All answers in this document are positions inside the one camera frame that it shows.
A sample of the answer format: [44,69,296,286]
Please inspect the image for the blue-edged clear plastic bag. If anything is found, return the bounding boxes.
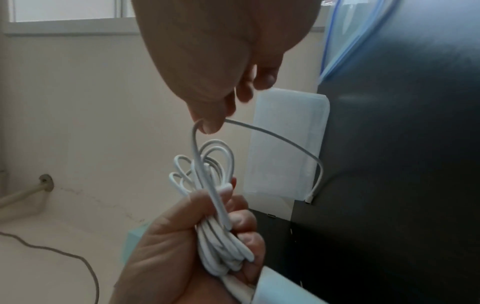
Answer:
[318,0,399,82]

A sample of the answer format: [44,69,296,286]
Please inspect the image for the beige wall pipe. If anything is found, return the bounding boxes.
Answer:
[0,174,55,221]

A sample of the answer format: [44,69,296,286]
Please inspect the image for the white power adapter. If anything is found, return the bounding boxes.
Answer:
[221,265,330,304]

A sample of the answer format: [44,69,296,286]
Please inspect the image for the person's right hand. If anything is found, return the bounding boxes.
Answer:
[133,0,321,134]

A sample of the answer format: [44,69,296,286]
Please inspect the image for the black flat device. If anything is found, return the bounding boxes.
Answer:
[246,0,480,304]

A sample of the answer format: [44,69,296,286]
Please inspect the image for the grey cable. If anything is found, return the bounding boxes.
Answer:
[0,230,101,304]

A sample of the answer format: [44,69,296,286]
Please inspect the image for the person's left hand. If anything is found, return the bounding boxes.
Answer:
[108,177,266,304]

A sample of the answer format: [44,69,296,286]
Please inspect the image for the teal box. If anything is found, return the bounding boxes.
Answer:
[118,222,152,265]

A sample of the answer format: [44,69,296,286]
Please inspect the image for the white charging cable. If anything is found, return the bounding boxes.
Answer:
[168,119,326,276]

